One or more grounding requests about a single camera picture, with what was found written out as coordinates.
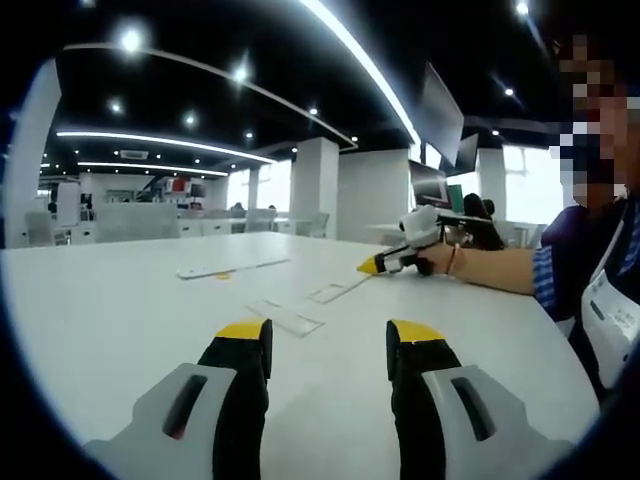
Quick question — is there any dark reddish display screen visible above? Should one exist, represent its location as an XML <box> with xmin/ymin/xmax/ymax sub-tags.
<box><xmin>408</xmin><ymin>159</ymin><xmax>451</xmax><ymax>209</ymax></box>

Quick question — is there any small hanging monitor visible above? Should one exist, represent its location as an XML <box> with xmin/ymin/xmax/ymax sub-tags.
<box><xmin>452</xmin><ymin>132</ymin><xmax>480</xmax><ymax>175</ymax></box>

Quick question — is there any large hanging monitor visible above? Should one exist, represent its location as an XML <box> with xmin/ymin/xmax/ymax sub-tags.
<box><xmin>421</xmin><ymin>60</ymin><xmax>466</xmax><ymax>167</ymax></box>

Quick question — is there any person's right hand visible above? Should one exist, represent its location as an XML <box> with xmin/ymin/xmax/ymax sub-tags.
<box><xmin>414</xmin><ymin>243</ymin><xmax>459</xmax><ymax>278</ymax></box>

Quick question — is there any narrow white pillar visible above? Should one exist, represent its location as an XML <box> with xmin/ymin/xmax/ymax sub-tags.
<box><xmin>291</xmin><ymin>137</ymin><xmax>340</xmax><ymax>240</ymax></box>

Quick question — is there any white socket holder cover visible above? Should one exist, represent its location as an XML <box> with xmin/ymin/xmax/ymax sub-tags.
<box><xmin>305</xmin><ymin>273</ymin><xmax>370</xmax><ymax>305</ymax></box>

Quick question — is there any long curved ceiling light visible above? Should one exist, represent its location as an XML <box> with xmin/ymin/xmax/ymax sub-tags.
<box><xmin>298</xmin><ymin>0</ymin><xmax>422</xmax><ymax>147</ymax></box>

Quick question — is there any translucent white socket holder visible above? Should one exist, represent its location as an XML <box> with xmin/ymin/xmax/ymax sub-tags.
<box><xmin>243</xmin><ymin>298</ymin><xmax>327</xmax><ymax>340</ymax></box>

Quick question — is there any long white plastic strip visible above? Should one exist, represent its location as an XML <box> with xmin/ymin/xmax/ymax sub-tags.
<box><xmin>175</xmin><ymin>257</ymin><xmax>291</xmax><ymax>281</ymax></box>

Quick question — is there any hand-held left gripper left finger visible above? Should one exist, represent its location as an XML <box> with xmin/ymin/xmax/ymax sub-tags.
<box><xmin>82</xmin><ymin>318</ymin><xmax>275</xmax><ymax>480</ymax></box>

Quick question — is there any white chest device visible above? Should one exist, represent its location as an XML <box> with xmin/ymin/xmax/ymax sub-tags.
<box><xmin>581</xmin><ymin>269</ymin><xmax>640</xmax><ymax>392</ymax></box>

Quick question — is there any wide white square pillar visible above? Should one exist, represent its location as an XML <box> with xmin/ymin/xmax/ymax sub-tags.
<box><xmin>3</xmin><ymin>57</ymin><xmax>62</xmax><ymax>249</ymax></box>

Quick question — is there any white desk partition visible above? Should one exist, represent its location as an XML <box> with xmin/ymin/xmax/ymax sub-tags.
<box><xmin>97</xmin><ymin>204</ymin><xmax>181</xmax><ymax>245</ymax></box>

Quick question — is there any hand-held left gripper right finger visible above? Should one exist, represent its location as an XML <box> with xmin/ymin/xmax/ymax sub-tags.
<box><xmin>384</xmin><ymin>319</ymin><xmax>581</xmax><ymax>480</ymax></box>

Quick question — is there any green board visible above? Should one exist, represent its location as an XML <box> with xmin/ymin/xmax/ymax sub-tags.
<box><xmin>446</xmin><ymin>183</ymin><xmax>466</xmax><ymax>214</ymax></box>

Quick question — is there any person's dark blue torso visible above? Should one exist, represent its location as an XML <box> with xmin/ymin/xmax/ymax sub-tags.
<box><xmin>530</xmin><ymin>192</ymin><xmax>640</xmax><ymax>401</ymax></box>

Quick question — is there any white office chair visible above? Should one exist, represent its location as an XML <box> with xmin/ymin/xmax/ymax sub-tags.
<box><xmin>308</xmin><ymin>212</ymin><xmax>331</xmax><ymax>239</ymax></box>
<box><xmin>23</xmin><ymin>209</ymin><xmax>57</xmax><ymax>247</ymax></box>

